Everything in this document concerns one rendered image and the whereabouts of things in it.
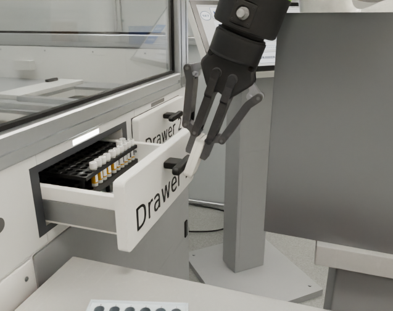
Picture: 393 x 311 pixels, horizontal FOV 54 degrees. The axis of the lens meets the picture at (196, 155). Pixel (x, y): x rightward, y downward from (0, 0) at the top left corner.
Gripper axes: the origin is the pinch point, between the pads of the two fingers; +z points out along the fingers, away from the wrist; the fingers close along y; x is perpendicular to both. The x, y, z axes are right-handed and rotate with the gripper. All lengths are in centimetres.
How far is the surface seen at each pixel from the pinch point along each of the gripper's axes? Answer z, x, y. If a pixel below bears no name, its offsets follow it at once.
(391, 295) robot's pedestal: 13.3, 9.7, 41.1
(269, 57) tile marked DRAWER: -7, 88, -4
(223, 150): 62, 157, -15
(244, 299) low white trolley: 11.6, -11.7, 15.9
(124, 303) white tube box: 12.9, -21.3, 2.0
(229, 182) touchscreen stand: 48, 95, 1
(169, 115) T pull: 7.0, 30.1, -15.4
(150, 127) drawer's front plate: 8.9, 22.6, -16.6
